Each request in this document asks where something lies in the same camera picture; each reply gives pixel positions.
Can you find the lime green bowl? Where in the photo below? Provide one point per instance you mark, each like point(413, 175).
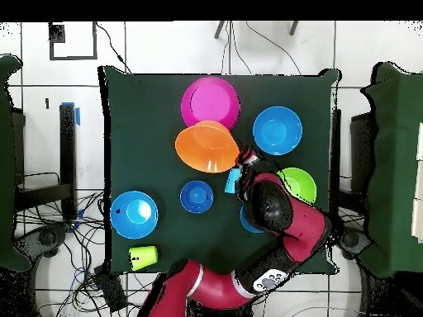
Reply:
point(302, 185)

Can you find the green cloth covered table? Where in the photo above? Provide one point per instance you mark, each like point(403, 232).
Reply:
point(396, 165)
point(6, 165)

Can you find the orange bowl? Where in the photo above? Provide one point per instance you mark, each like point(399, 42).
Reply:
point(206, 148)

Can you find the grey chair base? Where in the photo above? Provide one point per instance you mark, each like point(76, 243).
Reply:
point(46, 237)
point(352, 241)

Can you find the large blue bowl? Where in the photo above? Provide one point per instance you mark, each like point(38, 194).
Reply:
point(277, 130)
point(134, 214)

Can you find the camera tripod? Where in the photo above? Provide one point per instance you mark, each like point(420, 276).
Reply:
point(218, 30)

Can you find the black square floor frame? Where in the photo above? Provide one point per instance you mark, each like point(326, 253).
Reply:
point(57, 33)

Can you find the black stand post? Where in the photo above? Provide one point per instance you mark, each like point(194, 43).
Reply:
point(67, 148)
point(336, 148)

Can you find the small light blue bowl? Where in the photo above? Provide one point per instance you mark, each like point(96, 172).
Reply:
point(246, 223)

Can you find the dark green tablecloth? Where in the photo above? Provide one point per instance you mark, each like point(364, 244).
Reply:
point(148, 132)

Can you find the light blue cup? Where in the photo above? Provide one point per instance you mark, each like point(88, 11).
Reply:
point(231, 181)

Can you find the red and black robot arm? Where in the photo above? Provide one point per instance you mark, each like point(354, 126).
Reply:
point(304, 228)

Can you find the yellow-green cup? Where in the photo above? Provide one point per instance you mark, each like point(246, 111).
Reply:
point(143, 257)

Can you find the black power strip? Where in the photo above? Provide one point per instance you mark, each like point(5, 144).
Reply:
point(110, 290)

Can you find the small dark blue bowl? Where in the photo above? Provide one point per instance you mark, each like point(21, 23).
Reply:
point(196, 196)

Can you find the pink bowl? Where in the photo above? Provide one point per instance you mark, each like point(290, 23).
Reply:
point(211, 102)

